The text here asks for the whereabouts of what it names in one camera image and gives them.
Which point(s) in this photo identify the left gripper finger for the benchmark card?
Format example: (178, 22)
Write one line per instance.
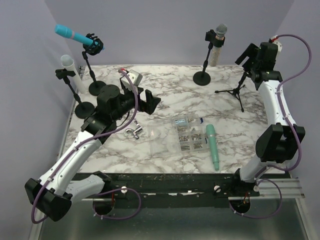
(151, 102)
(128, 86)

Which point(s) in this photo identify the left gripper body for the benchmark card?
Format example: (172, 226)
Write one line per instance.
(141, 104)

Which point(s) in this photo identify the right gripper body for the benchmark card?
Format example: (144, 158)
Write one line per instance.
(255, 67)

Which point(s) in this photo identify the black tripod shock mount stand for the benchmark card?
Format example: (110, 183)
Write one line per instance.
(235, 92)

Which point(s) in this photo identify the silver glitter microphone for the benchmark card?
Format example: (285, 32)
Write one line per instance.
(220, 32)

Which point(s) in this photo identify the black round base stand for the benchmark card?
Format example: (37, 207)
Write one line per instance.
(202, 78)

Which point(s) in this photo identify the mint green microphone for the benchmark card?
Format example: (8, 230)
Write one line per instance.
(211, 137)

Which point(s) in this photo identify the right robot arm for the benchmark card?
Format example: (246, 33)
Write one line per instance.
(280, 141)

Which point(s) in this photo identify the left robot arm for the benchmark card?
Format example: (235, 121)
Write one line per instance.
(55, 191)

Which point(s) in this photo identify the black clip stand left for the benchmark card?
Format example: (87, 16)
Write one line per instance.
(84, 108)

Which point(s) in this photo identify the white microphone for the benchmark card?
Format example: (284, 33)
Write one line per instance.
(68, 63)

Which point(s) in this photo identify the blue microphone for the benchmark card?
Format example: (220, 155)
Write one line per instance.
(68, 33)

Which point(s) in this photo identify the chrome faucet tap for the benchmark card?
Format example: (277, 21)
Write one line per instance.
(135, 132)

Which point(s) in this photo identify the clear screw organizer box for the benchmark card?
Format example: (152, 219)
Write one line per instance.
(179, 135)

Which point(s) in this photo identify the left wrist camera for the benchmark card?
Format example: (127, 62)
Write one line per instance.
(135, 77)

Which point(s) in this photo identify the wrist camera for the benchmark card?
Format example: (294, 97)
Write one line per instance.
(135, 77)
(275, 40)

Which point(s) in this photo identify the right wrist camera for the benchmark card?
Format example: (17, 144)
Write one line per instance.
(275, 40)

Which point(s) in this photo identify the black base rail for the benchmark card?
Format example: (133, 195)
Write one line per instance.
(173, 190)

